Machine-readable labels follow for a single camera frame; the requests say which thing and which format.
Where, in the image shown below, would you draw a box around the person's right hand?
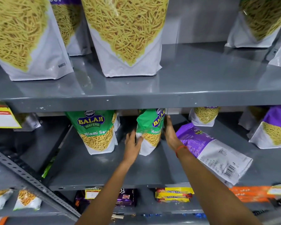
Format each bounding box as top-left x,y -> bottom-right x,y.
163,115 -> 184,152

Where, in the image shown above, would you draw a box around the person's left hand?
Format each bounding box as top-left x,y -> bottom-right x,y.
123,130 -> 145,164

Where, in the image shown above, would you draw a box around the green sev snack pouch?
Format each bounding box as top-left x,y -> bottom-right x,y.
65,110 -> 118,155
136,108 -> 166,156

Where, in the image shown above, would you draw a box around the person's right forearm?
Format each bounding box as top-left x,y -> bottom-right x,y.
177,147 -> 263,225

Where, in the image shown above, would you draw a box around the person's left forearm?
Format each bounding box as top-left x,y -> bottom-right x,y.
74,159 -> 137,225

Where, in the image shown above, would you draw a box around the white shelf edge label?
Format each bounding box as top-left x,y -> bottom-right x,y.
167,108 -> 187,115

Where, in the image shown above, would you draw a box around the red thread wristband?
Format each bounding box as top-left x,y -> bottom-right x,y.
175,145 -> 188,158

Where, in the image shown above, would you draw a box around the grey metal shelf board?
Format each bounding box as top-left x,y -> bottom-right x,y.
43,114 -> 281,191
0,42 -> 281,113
0,185 -> 281,225

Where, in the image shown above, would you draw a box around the purple and white snack pouch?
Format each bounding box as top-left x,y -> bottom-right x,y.
176,123 -> 253,188

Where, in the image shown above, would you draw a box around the purple biscuit packets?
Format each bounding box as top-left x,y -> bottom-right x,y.
74,188 -> 138,214

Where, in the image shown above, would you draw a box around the stack of yellow red packets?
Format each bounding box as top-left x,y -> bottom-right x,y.
155,187 -> 195,204

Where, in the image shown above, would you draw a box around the yellow price tag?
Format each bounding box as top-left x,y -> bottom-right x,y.
267,183 -> 281,196
85,187 -> 102,200

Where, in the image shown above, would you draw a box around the green snack packet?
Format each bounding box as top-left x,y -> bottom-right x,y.
41,155 -> 58,179

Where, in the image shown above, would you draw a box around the orange biscuit packets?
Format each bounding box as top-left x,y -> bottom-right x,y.
229,186 -> 275,203

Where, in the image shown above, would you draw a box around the silver snack pouch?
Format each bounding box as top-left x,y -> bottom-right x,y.
14,112 -> 42,132

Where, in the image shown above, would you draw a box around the grey slotted angle upright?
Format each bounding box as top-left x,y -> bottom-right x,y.
0,143 -> 81,222

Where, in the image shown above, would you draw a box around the small white mixture packet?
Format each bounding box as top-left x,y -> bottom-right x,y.
0,189 -> 14,210
13,190 -> 42,211

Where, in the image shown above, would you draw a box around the yellow and red shelf tag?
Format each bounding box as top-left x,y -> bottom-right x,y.
0,98 -> 22,129

